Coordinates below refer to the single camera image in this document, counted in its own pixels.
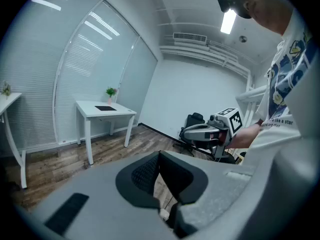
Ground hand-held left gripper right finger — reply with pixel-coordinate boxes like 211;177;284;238
159;150;209;206

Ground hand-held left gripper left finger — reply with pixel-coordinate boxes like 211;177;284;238
115;150;161;209

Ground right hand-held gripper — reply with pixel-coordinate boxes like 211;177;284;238
179;107;244;159

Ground black mat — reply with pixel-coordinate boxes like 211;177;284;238
94;105;118;112

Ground person's right forearm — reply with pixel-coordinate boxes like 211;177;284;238
224;118;265;150

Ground person's right hand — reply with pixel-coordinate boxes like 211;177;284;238
210;131;225;145

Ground black office chair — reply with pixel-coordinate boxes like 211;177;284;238
173;112;206;158

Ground white metal rack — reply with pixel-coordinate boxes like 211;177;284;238
235;84;268;128

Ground white ceiling pipes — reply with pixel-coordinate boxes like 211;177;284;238
159;44;252;78

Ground white desk with grommet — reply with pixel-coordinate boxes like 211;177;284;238
75;99;138;165

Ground green plant in pink vase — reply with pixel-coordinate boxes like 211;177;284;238
105;86;118;106

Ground white air vent grille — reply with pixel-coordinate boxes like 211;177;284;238
172;31;208;44

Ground person in white shirt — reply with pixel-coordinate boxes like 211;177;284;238
246;8;320;165

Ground rectangular ceiling light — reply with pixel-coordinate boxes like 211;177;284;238
219;8;237;34

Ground white window blinds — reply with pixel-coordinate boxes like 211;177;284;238
0;0;159;151

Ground person's head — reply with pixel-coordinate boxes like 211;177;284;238
234;0;294;37

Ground small pale flower plant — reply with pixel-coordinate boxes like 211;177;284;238
0;80;12;100

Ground black head-worn camera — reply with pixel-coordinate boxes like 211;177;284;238
215;0;253;20

